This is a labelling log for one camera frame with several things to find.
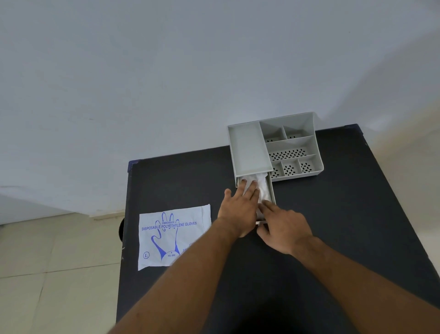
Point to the person's right hand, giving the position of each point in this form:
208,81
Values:
283,230

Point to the person's left hand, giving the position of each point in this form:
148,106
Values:
237,215

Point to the person's left middle finger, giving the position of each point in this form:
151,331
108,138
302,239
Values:
251,192

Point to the person's left thumb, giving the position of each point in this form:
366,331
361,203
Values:
227,196

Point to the person's right thumb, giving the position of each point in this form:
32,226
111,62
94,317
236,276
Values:
263,234

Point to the clear plastic disposable gloves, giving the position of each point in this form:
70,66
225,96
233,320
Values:
263,185

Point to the grey organizer drawer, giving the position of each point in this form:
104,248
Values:
271,194

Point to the person's right forearm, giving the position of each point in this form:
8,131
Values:
361,289

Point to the person's left forearm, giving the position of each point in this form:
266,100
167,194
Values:
185,282

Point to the grey plastic compartment organizer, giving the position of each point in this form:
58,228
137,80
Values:
278,148

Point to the white glove packet blue print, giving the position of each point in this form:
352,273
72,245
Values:
165,237

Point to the black round object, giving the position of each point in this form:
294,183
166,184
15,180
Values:
121,229

